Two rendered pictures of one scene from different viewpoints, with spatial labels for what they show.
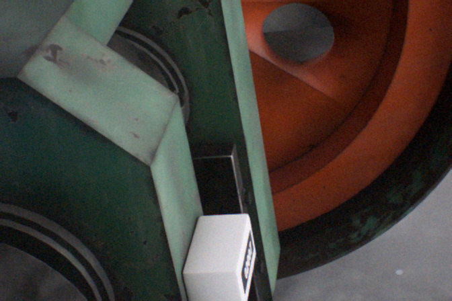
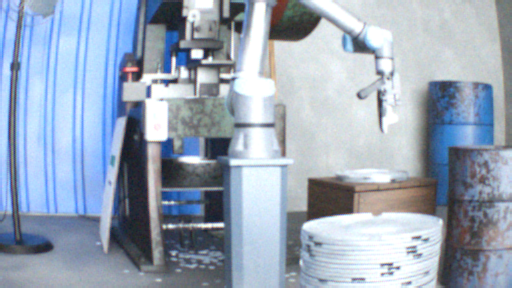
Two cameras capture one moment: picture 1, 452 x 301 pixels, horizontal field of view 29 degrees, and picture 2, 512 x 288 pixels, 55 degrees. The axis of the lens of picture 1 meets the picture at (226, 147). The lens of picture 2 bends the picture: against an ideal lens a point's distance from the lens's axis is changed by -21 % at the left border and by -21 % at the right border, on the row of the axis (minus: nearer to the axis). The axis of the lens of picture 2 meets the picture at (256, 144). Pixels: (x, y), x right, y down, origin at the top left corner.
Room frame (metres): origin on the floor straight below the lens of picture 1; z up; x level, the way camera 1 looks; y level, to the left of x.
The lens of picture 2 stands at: (-0.55, -2.04, 0.54)
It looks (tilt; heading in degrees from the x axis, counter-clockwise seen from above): 1 degrees down; 54
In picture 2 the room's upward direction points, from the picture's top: straight up
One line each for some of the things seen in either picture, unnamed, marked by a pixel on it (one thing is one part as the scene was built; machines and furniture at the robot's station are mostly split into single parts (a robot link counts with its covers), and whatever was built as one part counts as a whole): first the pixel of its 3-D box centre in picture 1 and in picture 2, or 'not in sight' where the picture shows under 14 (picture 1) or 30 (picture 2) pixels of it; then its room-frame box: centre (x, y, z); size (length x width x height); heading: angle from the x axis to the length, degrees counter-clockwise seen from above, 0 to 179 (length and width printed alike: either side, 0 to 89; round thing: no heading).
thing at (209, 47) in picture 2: not in sight; (195, 49); (0.70, 0.13, 0.86); 0.20 x 0.16 x 0.05; 166
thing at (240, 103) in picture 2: not in sight; (254, 99); (0.50, -0.57, 0.62); 0.13 x 0.12 x 0.14; 65
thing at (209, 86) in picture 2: not in sight; (207, 79); (0.66, -0.04, 0.72); 0.25 x 0.14 x 0.14; 76
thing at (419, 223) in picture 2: not in sight; (376, 225); (0.28, -1.28, 0.35); 0.29 x 0.29 x 0.01
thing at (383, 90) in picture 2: not in sight; (388, 89); (1.00, -0.67, 0.67); 0.09 x 0.08 x 0.12; 145
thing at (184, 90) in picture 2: not in sight; (194, 93); (0.70, 0.13, 0.68); 0.45 x 0.30 x 0.06; 166
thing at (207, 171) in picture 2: not in sight; (194, 171); (0.70, 0.13, 0.36); 0.34 x 0.34 x 0.10
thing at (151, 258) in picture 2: not in sight; (127, 148); (0.47, 0.33, 0.45); 0.92 x 0.12 x 0.90; 76
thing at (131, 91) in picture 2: not in sight; (133, 106); (0.35, -0.02, 0.62); 0.10 x 0.06 x 0.20; 166
